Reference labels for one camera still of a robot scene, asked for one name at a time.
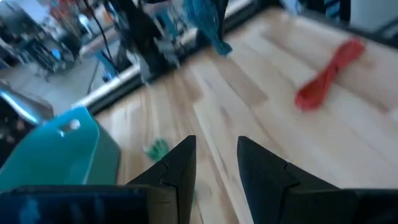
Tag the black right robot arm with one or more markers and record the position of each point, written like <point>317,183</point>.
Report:
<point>146,40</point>

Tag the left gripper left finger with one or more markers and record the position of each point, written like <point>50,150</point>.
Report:
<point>183,168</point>

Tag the green plastic bin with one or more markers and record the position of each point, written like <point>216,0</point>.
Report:
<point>53,155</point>

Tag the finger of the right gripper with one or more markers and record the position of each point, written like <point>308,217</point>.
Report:
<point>223,18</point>

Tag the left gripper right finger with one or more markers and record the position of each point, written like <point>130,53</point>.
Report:
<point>267,186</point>

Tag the black aluminium table frame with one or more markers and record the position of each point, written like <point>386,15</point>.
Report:
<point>119,93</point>

